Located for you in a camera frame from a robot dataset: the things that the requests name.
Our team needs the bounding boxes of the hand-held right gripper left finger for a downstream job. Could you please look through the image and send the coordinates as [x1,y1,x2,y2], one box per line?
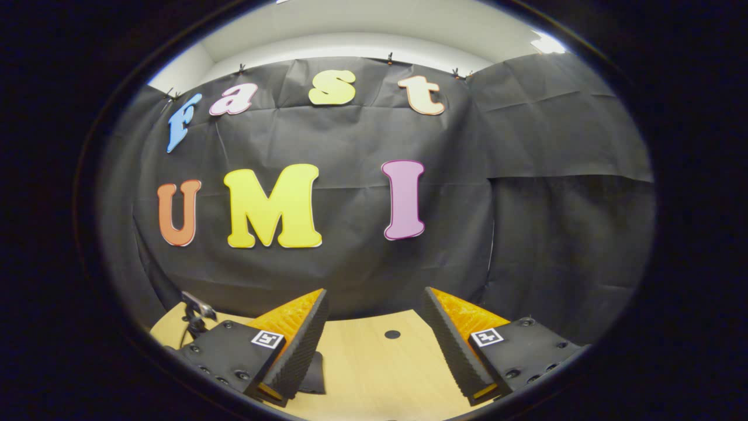
[173,288,330,408]

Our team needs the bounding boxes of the black jeans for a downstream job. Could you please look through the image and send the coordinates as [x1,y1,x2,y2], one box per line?
[295,351,327,396]

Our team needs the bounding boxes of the small camera on black stand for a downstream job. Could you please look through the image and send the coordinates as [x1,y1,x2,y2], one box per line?
[178,290,219,346]

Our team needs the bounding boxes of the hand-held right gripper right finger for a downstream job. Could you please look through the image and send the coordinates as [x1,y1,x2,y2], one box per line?
[421,287,586,407]

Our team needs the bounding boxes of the ceiling light panel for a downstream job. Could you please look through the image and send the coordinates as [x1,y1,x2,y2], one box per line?
[529,29,569,56]

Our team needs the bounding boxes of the black backdrop cloth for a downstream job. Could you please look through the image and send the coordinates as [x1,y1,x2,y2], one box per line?
[96,53,656,346]

